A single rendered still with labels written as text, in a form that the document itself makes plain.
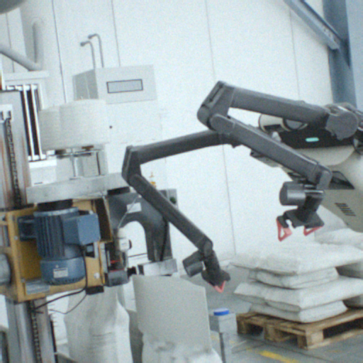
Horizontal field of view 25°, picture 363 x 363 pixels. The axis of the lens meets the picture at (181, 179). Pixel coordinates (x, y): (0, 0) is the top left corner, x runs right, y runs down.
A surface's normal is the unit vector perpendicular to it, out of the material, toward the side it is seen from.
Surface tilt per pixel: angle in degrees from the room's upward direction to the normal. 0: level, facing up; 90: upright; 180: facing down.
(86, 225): 90
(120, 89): 90
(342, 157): 40
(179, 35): 90
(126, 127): 90
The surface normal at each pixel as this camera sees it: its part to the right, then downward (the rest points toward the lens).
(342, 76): -0.86, 0.13
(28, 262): 0.49, -0.01
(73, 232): -0.59, 0.11
